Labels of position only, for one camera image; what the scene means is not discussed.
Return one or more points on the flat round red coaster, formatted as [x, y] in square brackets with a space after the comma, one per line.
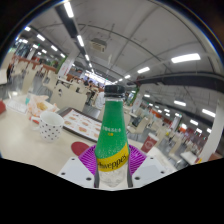
[79, 148]

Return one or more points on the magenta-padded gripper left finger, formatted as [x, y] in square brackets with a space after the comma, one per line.
[75, 170]

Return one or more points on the white paper leaflet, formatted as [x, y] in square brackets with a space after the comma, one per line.
[16, 106]

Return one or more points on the green drink bottle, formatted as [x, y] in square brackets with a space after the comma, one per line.
[111, 133]

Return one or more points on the crumpled food wrapper bag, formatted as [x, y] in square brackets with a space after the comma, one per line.
[40, 105]

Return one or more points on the group of ceiling lights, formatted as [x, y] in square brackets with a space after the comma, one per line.
[185, 58]

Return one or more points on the red paper cup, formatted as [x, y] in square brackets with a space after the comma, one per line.
[149, 143]

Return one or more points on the person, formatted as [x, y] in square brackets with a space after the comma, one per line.
[100, 100]

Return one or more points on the group of beige chairs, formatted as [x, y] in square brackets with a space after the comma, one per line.
[68, 96]

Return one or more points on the dark food tray, paper liner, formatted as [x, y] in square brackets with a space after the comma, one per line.
[81, 123]

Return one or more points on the white polka-dot mug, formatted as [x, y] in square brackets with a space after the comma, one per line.
[50, 128]

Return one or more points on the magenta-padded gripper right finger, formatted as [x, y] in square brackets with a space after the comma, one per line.
[150, 168]

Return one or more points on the ceiling air conditioner unit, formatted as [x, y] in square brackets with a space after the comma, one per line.
[98, 45]

